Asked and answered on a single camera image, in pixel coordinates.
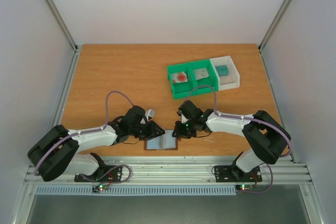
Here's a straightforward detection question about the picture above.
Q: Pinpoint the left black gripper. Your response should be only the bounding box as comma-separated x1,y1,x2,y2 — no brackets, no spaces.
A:
130,121,165,141

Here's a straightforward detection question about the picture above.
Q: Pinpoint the brown leather card holder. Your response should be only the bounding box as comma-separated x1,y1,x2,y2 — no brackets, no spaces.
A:
144,130,178,151

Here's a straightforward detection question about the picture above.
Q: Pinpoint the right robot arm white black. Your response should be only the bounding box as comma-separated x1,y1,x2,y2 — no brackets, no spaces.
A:
172,108,292,182

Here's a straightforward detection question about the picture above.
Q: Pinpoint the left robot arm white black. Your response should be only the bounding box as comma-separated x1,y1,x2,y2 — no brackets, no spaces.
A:
27,105,165,182

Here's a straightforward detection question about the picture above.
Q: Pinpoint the red white card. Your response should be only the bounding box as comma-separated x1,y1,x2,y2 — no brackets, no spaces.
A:
171,72,188,83

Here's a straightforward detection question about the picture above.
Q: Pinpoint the grey card in bin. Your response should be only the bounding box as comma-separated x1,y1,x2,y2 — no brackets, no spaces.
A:
193,68,209,80

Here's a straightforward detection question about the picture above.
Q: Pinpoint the teal card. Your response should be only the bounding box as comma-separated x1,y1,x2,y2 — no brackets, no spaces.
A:
215,65,229,77

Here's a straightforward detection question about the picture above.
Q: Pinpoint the green double bin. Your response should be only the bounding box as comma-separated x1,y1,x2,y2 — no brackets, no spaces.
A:
166,59,218,100

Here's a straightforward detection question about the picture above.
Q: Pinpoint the white bin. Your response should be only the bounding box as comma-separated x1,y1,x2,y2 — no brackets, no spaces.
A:
210,56,240,91

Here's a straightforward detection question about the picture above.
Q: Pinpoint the left controller board with leds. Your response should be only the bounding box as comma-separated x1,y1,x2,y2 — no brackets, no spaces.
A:
91,185,109,193

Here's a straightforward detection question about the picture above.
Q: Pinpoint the controller board with leds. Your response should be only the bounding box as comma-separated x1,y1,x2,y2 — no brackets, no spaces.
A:
236,184,256,191
91,185,109,193

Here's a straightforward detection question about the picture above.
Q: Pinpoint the right controller board with leds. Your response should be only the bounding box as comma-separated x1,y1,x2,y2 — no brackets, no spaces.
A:
236,184,256,191

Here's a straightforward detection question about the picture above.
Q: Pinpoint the right aluminium upright profile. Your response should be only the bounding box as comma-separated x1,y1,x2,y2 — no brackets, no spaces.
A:
258,0,292,54

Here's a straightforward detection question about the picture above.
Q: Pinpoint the aluminium upright profile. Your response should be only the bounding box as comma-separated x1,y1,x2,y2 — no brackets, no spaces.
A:
258,0,292,54
45,0,78,52

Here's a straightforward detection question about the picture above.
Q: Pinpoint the left aluminium upright profile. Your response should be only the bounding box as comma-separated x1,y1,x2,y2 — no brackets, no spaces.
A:
45,0,78,52

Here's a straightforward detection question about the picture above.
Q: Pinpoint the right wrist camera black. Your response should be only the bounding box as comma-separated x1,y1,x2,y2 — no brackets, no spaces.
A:
177,100,203,121

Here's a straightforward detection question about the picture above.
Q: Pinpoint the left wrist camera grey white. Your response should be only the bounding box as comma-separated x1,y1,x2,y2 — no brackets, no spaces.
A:
143,109,155,123

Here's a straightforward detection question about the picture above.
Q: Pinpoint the aluminium front rail frame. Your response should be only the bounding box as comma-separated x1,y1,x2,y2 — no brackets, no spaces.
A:
24,155,313,185

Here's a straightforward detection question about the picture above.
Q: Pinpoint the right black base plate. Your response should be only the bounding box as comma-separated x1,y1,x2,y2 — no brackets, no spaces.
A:
211,165,262,183

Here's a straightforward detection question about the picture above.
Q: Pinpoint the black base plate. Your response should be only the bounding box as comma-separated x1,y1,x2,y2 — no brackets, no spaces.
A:
74,166,122,183
211,165,262,183

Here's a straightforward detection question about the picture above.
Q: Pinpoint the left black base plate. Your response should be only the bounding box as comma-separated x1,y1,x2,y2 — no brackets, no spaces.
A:
74,166,122,183

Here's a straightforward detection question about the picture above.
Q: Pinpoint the blue slotted cable duct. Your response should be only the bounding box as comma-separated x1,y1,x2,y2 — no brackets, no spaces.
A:
36,185,236,196

